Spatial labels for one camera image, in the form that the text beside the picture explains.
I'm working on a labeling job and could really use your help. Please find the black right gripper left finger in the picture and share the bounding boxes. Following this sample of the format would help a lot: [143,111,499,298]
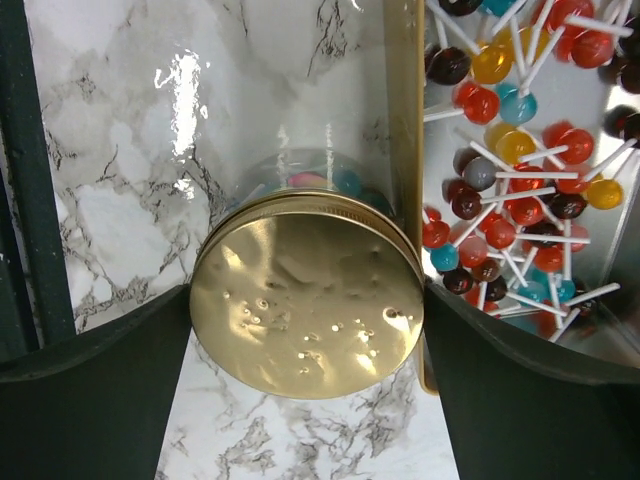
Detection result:
[1,286,191,479]

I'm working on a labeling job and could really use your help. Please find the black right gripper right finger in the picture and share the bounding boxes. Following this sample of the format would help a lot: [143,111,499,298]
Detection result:
[424,282,639,479]

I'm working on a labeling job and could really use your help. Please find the gold round jar lid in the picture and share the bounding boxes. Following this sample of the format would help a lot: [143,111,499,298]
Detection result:
[189,190,424,400]

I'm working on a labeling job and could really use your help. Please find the gold tin of lollipops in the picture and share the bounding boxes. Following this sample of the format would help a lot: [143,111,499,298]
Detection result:
[419,1,639,367]

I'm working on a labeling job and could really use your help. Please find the clear glass jar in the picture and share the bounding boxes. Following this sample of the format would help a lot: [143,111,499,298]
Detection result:
[225,148,398,219]

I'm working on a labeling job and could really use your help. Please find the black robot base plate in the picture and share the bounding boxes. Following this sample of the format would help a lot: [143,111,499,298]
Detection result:
[1,1,76,347]

